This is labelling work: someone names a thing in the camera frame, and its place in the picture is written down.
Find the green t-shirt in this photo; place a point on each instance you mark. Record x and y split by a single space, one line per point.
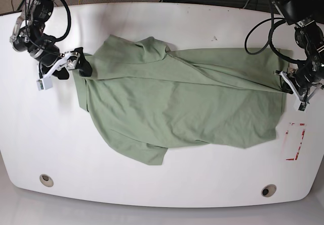
144 98

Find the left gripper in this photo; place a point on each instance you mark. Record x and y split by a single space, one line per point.
287 86

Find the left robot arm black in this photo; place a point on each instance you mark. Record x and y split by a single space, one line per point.
303 81

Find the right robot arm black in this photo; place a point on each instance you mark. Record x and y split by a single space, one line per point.
28 35

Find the right table grommet hole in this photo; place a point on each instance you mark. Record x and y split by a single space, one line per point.
268 190

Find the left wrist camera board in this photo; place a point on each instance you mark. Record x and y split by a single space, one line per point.
301 106

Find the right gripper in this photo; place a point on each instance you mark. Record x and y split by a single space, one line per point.
73 60

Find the table grommet hole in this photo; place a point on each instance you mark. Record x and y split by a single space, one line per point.
268 190
46 180

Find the red tape rectangle marking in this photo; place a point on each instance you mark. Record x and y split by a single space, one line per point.
293 140

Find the left table grommet hole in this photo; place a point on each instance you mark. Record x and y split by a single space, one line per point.
46 180

